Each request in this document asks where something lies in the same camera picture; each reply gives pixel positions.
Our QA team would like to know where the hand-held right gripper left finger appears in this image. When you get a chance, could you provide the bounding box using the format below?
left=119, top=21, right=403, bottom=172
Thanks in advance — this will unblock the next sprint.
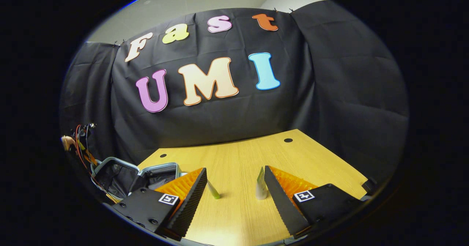
left=112, top=167, right=208, bottom=241

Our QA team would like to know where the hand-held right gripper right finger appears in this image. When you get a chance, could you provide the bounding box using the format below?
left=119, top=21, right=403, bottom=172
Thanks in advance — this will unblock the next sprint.
left=264, top=165, right=367, bottom=239

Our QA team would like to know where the red and black cable bundle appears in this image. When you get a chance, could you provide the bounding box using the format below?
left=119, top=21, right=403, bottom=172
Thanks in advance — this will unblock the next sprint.
left=74, top=123, right=119, bottom=203

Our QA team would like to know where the green skincare tube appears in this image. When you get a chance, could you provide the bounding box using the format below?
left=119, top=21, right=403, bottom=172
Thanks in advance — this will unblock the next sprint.
left=207, top=180, right=221, bottom=200

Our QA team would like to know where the black backdrop cloth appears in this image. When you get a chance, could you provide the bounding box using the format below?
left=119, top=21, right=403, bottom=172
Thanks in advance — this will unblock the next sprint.
left=59, top=0, right=410, bottom=202

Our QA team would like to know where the white tube with green end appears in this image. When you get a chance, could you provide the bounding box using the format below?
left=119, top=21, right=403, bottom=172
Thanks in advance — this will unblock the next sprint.
left=255, top=167, right=268, bottom=201

